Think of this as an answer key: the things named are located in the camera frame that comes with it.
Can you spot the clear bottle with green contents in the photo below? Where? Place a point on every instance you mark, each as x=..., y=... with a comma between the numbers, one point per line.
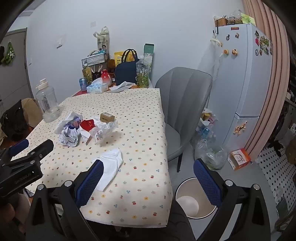
x=142, y=76

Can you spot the clear plastic bag with greens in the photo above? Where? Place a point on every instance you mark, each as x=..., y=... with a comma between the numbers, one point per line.
x=210, y=155

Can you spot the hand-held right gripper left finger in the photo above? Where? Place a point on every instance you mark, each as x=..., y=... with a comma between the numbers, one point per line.
x=90, y=183

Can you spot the orange and white box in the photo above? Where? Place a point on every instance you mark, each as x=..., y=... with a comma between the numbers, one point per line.
x=239, y=160

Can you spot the white trash bin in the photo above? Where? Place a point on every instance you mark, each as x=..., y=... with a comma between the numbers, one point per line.
x=187, y=187

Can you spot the brown wicker basket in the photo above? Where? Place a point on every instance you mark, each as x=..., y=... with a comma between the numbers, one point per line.
x=220, y=22

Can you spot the crumpled clear plastic bag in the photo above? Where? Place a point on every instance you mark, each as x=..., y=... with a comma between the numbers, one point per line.
x=104, y=131

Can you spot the white tissue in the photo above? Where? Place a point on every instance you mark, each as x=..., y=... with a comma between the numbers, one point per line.
x=112, y=162

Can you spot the gold fridge magnet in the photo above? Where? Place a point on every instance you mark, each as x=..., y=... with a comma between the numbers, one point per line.
x=240, y=128

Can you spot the pack of blue bottles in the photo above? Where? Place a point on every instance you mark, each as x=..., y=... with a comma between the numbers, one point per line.
x=204, y=132

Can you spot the brown chair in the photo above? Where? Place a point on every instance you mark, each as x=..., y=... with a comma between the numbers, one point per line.
x=32, y=109

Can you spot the pink curtain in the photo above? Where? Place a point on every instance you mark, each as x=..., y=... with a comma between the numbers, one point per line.
x=275, y=81

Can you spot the red and white carton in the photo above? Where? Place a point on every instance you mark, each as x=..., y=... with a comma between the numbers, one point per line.
x=86, y=125

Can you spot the grey upholstered chair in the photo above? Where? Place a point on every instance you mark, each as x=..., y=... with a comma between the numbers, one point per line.
x=182, y=92

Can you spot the black pen holder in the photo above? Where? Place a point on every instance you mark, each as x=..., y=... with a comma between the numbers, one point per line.
x=96, y=75

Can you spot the yellow snack packet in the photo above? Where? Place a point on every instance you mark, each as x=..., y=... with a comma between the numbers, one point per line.
x=118, y=58

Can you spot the tall green box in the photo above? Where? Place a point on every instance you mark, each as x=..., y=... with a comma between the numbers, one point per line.
x=148, y=49

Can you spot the white wall switch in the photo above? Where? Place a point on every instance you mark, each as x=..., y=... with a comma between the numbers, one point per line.
x=59, y=42

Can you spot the blue white tissue pack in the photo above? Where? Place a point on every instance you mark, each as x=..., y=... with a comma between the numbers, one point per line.
x=97, y=88

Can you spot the round yellow fridge magnet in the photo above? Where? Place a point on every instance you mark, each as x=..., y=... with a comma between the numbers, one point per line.
x=225, y=51

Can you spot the person's black trouser leg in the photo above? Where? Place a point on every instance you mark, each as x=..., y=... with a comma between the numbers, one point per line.
x=178, y=222

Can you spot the white paper bag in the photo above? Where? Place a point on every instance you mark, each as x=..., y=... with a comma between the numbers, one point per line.
x=103, y=42

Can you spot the cluster of fridge magnets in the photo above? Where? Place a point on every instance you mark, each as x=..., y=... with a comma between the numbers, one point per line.
x=263, y=44

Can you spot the navy lunch bag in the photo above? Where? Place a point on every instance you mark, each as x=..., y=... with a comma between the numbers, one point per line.
x=126, y=70

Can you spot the black bag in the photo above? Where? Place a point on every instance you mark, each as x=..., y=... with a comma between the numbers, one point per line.
x=13, y=121

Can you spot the green hanging toy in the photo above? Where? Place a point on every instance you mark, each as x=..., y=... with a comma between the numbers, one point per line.
x=8, y=54

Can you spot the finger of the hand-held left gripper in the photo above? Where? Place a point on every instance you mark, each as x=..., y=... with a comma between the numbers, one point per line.
x=42, y=147
x=19, y=144

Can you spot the grey door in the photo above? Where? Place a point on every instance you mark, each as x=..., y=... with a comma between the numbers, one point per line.
x=13, y=76

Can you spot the white papers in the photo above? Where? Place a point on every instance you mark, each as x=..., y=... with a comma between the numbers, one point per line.
x=122, y=86

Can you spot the crumpled white printed wrapper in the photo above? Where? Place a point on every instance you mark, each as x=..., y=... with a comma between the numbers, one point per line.
x=69, y=138

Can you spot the blue peach snack packet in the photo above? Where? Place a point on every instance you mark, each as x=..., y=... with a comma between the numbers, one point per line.
x=74, y=123

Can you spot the large clear water jug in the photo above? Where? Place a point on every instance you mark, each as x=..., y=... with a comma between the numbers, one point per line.
x=47, y=104

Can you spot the small brown cardboard box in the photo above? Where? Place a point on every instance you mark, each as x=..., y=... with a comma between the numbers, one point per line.
x=107, y=117

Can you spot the white fridge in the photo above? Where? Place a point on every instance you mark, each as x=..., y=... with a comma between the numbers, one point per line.
x=240, y=81

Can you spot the thin white plastic bag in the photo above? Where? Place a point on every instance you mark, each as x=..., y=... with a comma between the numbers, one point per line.
x=217, y=60

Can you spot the floral cream tablecloth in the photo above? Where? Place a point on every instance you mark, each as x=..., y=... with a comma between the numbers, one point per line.
x=138, y=129

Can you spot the green paper card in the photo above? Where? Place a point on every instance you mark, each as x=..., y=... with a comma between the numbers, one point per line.
x=248, y=19

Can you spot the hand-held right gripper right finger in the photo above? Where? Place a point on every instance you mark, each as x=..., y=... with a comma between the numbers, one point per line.
x=207, y=183

